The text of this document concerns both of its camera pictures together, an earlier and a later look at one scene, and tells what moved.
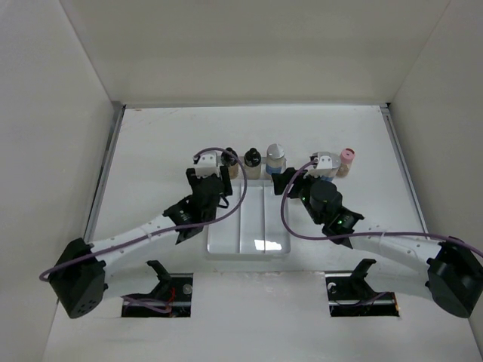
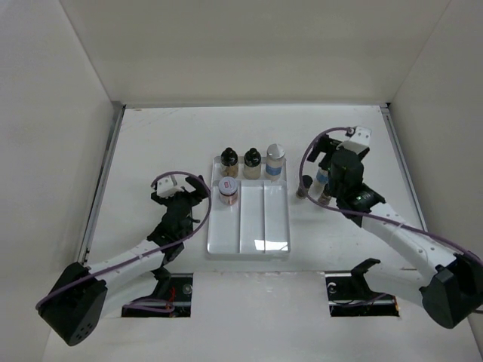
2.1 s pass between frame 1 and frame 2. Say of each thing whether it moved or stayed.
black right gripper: moved
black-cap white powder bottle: stayed
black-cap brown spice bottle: stayed
